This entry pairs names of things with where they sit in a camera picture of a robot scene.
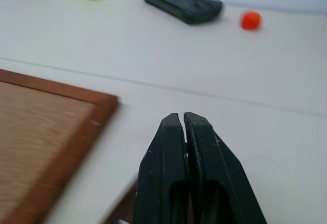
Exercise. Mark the red pushpin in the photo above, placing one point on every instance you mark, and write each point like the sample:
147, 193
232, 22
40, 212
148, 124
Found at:
251, 20

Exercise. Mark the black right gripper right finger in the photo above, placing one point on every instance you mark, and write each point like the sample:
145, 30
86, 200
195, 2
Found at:
217, 168

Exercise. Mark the black plastic tray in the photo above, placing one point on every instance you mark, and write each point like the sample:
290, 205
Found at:
182, 4

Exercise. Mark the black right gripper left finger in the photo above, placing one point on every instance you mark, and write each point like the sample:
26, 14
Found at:
158, 168

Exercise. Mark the wooden framed cork board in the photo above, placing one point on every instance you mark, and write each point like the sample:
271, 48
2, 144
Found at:
43, 142

